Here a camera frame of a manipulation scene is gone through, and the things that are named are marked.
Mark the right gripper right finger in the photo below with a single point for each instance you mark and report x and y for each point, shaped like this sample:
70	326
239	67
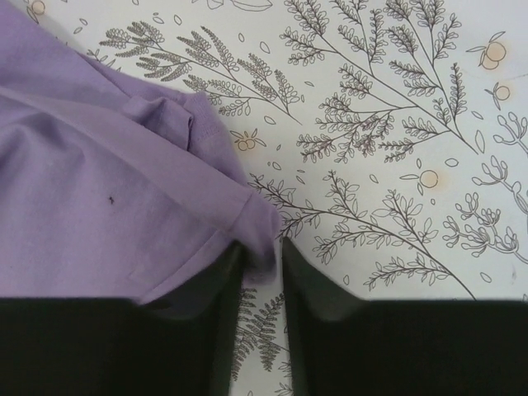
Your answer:
341	344

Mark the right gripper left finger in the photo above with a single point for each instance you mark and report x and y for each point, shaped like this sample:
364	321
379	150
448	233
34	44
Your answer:
179	344

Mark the purple t shirt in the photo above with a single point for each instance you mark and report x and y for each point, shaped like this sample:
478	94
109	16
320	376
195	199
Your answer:
110	185

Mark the floral table mat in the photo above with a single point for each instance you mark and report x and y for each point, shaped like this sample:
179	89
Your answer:
390	137

